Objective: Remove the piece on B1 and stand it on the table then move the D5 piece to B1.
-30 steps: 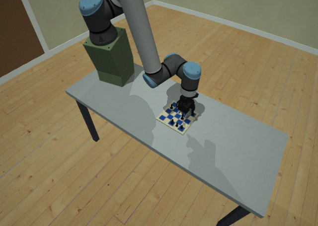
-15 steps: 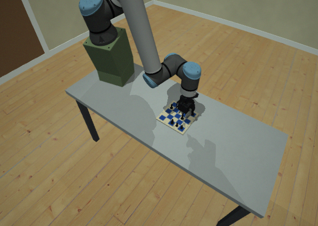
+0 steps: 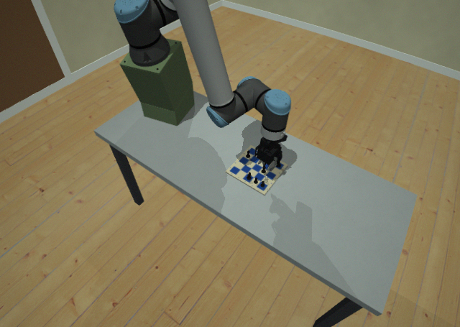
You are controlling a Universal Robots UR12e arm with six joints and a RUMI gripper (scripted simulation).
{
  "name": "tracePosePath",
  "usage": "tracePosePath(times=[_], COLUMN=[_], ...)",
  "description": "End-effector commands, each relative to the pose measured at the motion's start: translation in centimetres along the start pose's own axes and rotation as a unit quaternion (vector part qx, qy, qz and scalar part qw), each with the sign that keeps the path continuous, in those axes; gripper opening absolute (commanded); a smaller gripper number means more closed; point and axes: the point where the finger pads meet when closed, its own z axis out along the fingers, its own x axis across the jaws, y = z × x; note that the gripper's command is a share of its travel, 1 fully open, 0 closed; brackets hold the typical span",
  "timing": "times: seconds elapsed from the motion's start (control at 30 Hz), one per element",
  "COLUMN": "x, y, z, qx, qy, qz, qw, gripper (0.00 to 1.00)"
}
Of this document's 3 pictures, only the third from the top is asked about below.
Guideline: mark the blue and cream chessboard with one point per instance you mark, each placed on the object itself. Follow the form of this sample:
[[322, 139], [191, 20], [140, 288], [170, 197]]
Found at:
[[243, 165]]

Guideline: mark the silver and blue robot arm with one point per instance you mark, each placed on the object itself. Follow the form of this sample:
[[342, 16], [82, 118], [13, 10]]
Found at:
[[141, 21]]

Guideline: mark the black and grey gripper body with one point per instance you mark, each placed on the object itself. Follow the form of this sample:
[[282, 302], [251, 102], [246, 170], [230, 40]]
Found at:
[[265, 152]]

